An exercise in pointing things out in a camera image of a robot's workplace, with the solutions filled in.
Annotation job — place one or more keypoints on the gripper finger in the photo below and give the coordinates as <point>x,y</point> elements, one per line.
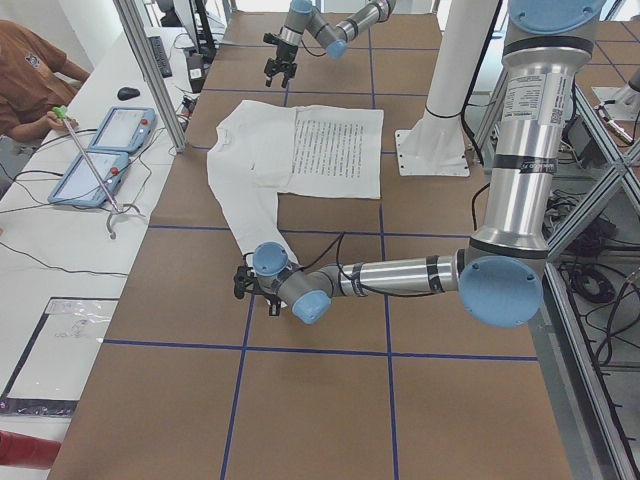
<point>274,309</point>
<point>289,72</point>
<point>270,70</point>

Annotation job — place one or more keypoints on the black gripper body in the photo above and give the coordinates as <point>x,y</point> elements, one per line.
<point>283,52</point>
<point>274,301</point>

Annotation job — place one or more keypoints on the white long-sleeve printed shirt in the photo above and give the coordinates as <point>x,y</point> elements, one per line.
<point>263,151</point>

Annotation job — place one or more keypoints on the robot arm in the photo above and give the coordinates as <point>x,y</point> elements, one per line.
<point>498,276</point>
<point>303,17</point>

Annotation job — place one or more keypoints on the black keyboard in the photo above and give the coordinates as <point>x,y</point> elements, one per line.
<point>159,54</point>

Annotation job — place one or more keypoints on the black computer mouse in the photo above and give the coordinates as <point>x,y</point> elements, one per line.
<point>127,93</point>

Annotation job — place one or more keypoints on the upper blue teach pendant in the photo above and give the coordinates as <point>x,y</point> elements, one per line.
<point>124,129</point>

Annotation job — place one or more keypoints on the blue teach pendant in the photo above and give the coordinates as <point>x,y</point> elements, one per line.
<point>124,129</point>
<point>79,186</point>

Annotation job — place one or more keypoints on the lower blue teach pendant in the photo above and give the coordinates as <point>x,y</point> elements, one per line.
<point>79,186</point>

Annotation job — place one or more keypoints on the purple rod tool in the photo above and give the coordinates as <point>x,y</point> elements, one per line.
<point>116,208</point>

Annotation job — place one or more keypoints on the plastic document sleeve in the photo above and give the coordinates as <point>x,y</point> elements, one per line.
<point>49,376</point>

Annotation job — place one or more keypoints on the person in brown shirt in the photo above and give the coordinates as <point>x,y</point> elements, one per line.
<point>32,85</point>

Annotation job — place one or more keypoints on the red cylinder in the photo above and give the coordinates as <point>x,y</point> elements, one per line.
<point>26,451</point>

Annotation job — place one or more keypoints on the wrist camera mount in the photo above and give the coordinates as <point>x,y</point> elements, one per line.
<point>245,282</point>
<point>272,39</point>

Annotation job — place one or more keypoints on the aluminium frame post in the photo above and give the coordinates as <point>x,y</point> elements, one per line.
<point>136,36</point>

